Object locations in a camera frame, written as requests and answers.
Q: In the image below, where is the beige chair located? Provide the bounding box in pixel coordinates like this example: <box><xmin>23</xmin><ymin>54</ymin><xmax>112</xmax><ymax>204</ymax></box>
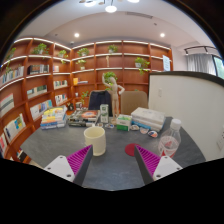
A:
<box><xmin>121</xmin><ymin>91</ymin><xmax>148</xmax><ymax>115</ymax></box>

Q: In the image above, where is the green white tissue box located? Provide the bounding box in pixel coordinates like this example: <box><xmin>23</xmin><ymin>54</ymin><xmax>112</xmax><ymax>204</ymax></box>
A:
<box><xmin>116</xmin><ymin>114</ymin><xmax>132</xmax><ymax>131</ymax></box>

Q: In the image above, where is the white partition counter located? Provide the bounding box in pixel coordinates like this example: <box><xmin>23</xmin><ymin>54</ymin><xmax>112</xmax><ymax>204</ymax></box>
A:
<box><xmin>149</xmin><ymin>71</ymin><xmax>224</xmax><ymax>161</ymax></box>

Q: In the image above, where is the wooden bookshelf wall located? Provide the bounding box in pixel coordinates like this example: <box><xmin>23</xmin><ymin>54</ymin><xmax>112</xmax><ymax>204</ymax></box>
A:
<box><xmin>0</xmin><ymin>37</ymin><xmax>172</xmax><ymax>163</ymax></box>

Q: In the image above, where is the dark books stack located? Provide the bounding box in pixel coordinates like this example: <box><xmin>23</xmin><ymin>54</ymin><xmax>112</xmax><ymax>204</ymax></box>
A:
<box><xmin>68</xmin><ymin>110</ymin><xmax>99</xmax><ymax>127</ymax></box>

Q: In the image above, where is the clear plastic water bottle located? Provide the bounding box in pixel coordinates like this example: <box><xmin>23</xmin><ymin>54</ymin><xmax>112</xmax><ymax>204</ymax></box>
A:
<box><xmin>158</xmin><ymin>119</ymin><xmax>181</xmax><ymax>158</ymax></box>

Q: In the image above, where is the potted green plant centre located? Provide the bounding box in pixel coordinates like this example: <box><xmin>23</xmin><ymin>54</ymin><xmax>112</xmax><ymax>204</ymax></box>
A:
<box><xmin>103</xmin><ymin>71</ymin><xmax>117</xmax><ymax>90</ymax></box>

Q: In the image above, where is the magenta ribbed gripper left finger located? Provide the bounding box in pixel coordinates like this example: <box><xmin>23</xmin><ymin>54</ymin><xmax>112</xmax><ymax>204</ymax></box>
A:
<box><xmin>44</xmin><ymin>145</ymin><xmax>93</xmax><ymax>186</ymax></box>

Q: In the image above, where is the red round coaster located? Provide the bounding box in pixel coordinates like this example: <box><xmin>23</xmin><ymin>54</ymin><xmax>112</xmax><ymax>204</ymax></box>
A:
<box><xmin>125</xmin><ymin>143</ymin><xmax>136</xmax><ymax>156</ymax></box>

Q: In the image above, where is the dark blue chair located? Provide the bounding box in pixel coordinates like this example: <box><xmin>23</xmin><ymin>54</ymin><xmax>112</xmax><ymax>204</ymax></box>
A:
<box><xmin>88</xmin><ymin>90</ymin><xmax>112</xmax><ymax>115</ymax></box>

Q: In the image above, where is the grey window curtain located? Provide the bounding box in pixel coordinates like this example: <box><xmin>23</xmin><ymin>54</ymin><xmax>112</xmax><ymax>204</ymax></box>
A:
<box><xmin>186</xmin><ymin>54</ymin><xmax>216</xmax><ymax>75</ymax></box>

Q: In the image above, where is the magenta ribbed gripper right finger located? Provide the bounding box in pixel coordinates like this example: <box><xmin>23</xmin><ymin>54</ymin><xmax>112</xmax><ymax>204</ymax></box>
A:
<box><xmin>134</xmin><ymin>145</ymin><xmax>182</xmax><ymax>185</ymax></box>

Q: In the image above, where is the colourful stack of books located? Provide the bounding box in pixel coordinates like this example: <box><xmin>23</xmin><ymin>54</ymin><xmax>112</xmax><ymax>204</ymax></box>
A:
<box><xmin>40</xmin><ymin>106</ymin><xmax>67</xmax><ymax>130</ymax></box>

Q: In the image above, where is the cream ceramic cup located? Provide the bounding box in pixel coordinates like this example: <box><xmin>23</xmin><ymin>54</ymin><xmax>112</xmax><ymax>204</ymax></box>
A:
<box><xmin>84</xmin><ymin>126</ymin><xmax>106</xmax><ymax>156</ymax></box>

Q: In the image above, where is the green white carton box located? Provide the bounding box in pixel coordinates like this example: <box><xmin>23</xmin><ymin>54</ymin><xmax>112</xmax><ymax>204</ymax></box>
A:
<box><xmin>100</xmin><ymin>104</ymin><xmax>109</xmax><ymax>123</ymax></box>

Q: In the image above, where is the wooden artist mannequin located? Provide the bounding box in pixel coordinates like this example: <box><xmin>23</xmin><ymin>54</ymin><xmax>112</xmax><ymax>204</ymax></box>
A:
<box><xmin>110</xmin><ymin>78</ymin><xmax>125</xmax><ymax>121</ymax></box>

